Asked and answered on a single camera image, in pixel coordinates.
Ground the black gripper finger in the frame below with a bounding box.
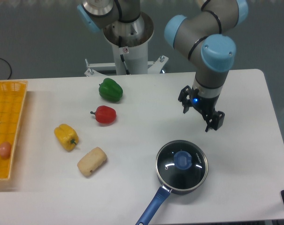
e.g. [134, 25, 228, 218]
[204, 111, 225, 132]
[178, 85, 193, 113]

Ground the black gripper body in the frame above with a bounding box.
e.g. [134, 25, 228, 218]
[191, 90, 219, 117]

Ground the glass pot lid blue knob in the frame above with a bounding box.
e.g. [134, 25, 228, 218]
[155, 140, 209, 190]

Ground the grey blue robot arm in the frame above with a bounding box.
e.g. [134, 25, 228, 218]
[77, 0, 248, 130]

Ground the green bell pepper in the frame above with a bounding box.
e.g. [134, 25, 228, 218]
[99, 78, 123, 102]

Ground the red bell pepper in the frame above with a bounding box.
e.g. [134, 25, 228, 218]
[90, 105, 116, 124]

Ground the beige bread loaf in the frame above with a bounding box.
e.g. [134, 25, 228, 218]
[77, 147, 107, 177]

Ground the yellow bell pepper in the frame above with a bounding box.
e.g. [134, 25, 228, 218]
[54, 124, 79, 152]

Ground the yellow plastic basket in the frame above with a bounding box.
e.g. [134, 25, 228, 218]
[0, 80, 28, 180]

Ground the brown egg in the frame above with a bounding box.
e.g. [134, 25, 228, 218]
[0, 142, 12, 159]

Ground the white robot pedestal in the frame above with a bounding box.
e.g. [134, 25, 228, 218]
[84, 12, 169, 76]

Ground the black cable on pedestal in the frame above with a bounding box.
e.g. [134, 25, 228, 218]
[118, 35, 132, 75]

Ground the blue handled saucepan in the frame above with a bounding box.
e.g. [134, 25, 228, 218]
[134, 140, 209, 225]

